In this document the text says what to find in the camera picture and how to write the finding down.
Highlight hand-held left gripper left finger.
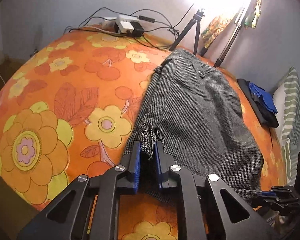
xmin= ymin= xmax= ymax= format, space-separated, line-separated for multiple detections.
xmin=17 ymin=141 xmax=142 ymax=240

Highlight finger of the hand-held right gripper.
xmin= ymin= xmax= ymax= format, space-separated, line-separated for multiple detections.
xmin=250 ymin=185 xmax=300 ymax=217

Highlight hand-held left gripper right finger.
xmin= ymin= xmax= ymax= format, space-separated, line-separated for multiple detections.
xmin=155 ymin=141 xmax=282 ymax=240

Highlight grey houndstooth pants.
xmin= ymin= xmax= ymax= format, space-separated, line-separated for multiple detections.
xmin=123 ymin=49 xmax=264 ymax=204

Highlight green striped pillow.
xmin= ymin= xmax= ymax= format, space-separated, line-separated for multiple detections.
xmin=272 ymin=66 xmax=300 ymax=180

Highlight folded black and blue clothes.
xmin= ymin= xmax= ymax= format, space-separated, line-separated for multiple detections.
xmin=237 ymin=78 xmax=280 ymax=128

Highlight orange floral bed sheet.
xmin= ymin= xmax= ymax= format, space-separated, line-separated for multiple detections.
xmin=0 ymin=24 xmax=288 ymax=240

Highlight black power adapter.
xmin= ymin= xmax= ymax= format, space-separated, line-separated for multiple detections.
xmin=131 ymin=21 xmax=145 ymax=37

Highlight black tripod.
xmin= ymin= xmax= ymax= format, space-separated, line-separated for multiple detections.
xmin=169 ymin=9 xmax=207 ymax=55

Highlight white power strip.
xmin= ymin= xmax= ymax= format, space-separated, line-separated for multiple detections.
xmin=102 ymin=14 xmax=138 ymax=34

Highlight silver light stand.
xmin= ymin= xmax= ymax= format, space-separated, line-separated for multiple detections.
xmin=199 ymin=5 xmax=253 ymax=68

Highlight colourful printed cloth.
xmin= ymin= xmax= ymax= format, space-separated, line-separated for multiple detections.
xmin=201 ymin=0 xmax=263 ymax=49

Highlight black cable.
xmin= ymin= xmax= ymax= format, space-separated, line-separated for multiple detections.
xmin=64 ymin=7 xmax=197 ymax=49

